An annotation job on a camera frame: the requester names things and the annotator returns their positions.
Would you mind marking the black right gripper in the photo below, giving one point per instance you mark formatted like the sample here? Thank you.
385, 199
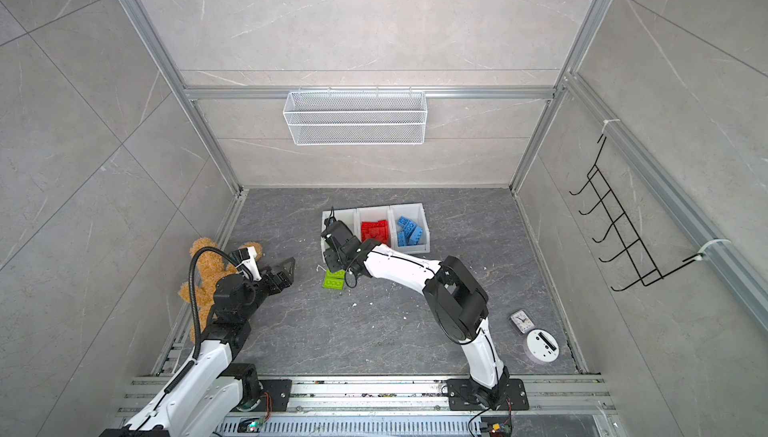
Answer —
329, 255

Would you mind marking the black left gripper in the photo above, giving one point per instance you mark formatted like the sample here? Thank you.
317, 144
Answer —
284, 281

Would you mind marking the green lego brick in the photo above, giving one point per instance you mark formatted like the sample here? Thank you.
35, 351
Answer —
333, 283
336, 275

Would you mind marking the red lego brick front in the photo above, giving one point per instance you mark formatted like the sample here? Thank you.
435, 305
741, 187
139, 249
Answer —
380, 235

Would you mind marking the red lego brick long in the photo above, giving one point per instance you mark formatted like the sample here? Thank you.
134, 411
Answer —
369, 225

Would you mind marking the blue lego brick studs up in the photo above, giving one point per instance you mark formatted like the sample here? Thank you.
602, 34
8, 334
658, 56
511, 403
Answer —
406, 224

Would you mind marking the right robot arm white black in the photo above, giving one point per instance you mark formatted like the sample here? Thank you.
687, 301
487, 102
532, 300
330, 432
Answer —
457, 301

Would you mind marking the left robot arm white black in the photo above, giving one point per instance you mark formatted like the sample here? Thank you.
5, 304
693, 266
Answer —
211, 384

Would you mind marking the white left storage bin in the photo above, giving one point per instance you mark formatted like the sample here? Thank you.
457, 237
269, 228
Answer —
348, 216

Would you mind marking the white storage bin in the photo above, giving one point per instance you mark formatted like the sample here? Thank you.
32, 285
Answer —
375, 213
415, 212
348, 216

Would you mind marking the white middle storage bin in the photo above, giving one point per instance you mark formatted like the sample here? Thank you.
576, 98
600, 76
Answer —
375, 213

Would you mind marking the brown teddy bear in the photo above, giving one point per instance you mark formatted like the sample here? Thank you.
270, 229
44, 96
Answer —
211, 268

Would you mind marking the white right storage bin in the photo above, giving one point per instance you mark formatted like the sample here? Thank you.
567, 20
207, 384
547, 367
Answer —
415, 212

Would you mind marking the white tape roll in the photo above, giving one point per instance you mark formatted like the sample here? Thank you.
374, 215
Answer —
541, 346

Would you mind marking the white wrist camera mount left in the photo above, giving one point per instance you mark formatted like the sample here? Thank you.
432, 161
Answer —
246, 258

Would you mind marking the white wire mesh basket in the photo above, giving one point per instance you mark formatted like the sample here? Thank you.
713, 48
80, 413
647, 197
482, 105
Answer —
356, 117

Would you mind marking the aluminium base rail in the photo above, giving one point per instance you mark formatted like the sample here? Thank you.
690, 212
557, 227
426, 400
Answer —
421, 405

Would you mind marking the black wire hook rack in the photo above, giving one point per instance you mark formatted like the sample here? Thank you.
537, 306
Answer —
622, 227

